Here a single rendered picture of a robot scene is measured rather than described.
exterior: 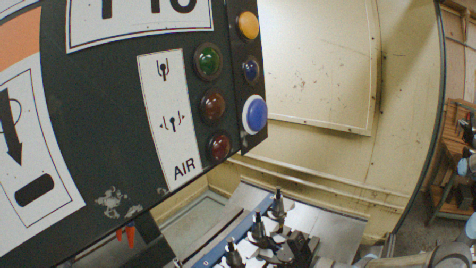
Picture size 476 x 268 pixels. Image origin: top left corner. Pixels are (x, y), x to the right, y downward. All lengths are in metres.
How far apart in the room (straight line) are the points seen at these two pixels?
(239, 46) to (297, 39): 0.75
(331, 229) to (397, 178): 0.46
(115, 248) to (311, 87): 1.16
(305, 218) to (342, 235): 0.25
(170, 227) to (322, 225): 1.06
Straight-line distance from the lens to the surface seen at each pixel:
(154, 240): 1.13
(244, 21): 0.16
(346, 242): 1.15
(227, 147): 0.15
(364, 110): 0.88
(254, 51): 0.18
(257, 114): 0.17
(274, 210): 0.62
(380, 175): 1.01
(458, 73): 2.87
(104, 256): 1.03
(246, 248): 0.58
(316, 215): 1.19
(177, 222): 1.59
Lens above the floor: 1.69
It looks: 23 degrees down
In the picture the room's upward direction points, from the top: 6 degrees counter-clockwise
